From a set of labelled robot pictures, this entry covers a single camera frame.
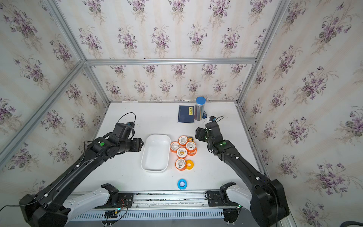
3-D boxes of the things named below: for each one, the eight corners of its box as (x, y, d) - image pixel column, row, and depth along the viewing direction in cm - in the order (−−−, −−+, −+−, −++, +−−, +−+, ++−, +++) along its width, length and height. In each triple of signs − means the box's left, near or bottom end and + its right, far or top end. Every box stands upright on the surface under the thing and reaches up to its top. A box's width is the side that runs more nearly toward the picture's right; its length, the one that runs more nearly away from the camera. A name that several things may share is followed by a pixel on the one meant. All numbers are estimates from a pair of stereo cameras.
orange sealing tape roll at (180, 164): (175, 170, 85) (174, 169, 82) (175, 159, 89) (175, 157, 86) (186, 170, 85) (187, 169, 82) (186, 159, 89) (186, 157, 86)
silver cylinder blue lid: (194, 121, 110) (197, 104, 95) (194, 114, 115) (196, 96, 100) (202, 121, 110) (206, 104, 95) (202, 114, 115) (205, 96, 100)
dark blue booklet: (177, 123, 109) (177, 121, 107) (178, 107, 120) (177, 105, 118) (194, 123, 109) (195, 121, 107) (193, 107, 120) (193, 105, 118)
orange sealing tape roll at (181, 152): (176, 159, 89) (176, 156, 87) (177, 149, 94) (177, 147, 91) (187, 159, 89) (187, 157, 87) (187, 149, 94) (187, 147, 91)
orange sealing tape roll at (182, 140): (177, 147, 94) (177, 144, 92) (178, 137, 99) (178, 135, 97) (187, 147, 95) (188, 145, 92) (187, 137, 99) (187, 135, 97)
